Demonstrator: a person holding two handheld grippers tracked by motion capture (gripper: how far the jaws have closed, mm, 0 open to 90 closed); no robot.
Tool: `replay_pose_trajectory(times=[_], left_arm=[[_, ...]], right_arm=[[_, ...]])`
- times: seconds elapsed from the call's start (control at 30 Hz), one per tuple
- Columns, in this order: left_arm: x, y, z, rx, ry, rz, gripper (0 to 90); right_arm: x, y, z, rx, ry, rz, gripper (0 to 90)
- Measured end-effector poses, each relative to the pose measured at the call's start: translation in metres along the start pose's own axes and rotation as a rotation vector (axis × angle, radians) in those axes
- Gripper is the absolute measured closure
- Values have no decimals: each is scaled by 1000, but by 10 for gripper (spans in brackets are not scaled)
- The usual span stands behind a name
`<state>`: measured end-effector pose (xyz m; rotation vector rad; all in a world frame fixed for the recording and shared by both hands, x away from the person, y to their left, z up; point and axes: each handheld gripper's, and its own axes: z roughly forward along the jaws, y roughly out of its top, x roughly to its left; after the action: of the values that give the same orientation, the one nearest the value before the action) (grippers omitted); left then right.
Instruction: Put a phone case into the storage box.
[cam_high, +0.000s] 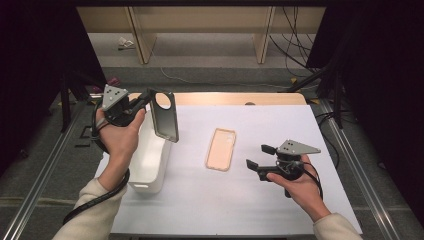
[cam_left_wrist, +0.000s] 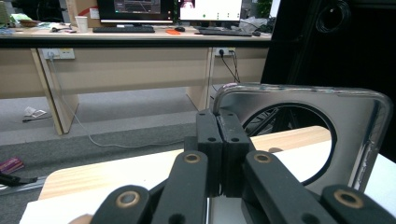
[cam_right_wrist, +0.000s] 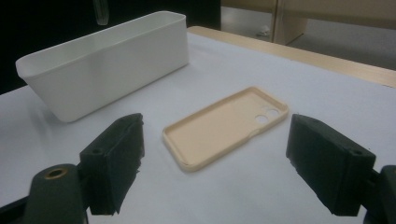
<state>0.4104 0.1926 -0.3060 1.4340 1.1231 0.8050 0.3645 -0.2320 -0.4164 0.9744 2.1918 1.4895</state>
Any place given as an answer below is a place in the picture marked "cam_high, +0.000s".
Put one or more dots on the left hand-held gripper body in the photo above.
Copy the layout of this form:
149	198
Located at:
115	96

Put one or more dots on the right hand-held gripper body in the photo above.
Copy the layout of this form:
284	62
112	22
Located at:
296	148

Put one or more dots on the grey phone case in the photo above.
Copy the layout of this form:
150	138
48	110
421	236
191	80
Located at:
165	123

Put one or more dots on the beige phone case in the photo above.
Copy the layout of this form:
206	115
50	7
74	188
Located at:
220	150

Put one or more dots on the white plastic storage box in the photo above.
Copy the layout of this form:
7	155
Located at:
150	163

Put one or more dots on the person's right hand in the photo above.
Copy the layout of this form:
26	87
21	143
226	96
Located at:
305	190

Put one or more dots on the person's left hand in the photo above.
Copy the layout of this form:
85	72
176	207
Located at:
120	143

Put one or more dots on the pink flat object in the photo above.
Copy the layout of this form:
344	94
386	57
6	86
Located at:
113	81

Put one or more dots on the white table sheet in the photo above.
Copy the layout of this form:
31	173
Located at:
240	200

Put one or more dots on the yellow tape piece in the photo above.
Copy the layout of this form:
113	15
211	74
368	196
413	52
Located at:
314	101
293	80

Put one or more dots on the black metal stand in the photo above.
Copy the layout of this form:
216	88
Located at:
338	100
65	106

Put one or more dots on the crumpled white scrap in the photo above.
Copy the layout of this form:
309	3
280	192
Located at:
125	42

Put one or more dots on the light wooden table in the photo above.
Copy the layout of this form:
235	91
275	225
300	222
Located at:
233	98

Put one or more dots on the dark curtain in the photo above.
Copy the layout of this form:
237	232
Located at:
390	100
30	83

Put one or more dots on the aluminium floor rail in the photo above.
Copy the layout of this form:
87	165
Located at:
40	186
363	180

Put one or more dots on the light wooden furniture frame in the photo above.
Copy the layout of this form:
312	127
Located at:
200	20

